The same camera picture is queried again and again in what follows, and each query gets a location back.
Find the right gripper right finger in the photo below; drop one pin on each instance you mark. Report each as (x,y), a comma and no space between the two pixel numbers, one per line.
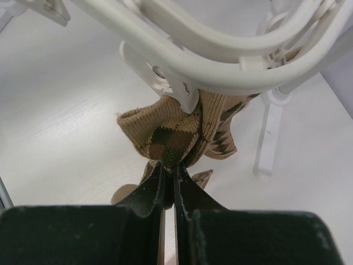
(208,233)

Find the brown argyle sock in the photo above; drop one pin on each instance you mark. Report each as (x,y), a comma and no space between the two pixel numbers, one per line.
(221,146)
(161,132)

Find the white hanger clip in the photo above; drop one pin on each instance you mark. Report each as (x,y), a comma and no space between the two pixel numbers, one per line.
(54,10)
(161,83)

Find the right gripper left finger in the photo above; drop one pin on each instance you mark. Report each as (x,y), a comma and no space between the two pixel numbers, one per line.
(130,232)

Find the white clip drying hanger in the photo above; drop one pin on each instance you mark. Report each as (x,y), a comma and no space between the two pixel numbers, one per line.
(169,37)

